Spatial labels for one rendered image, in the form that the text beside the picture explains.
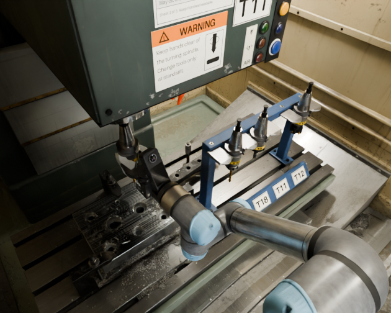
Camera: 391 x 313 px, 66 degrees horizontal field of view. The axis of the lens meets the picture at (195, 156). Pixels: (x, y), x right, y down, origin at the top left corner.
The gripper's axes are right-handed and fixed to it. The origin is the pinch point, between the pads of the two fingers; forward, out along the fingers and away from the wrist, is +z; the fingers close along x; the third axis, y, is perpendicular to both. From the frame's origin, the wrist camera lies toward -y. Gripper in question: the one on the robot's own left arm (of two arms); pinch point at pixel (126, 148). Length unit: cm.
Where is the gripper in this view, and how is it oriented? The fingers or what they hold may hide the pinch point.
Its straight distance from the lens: 89.5
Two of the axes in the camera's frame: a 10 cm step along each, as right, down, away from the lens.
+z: -6.7, -5.4, 5.1
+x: 7.4, -4.6, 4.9
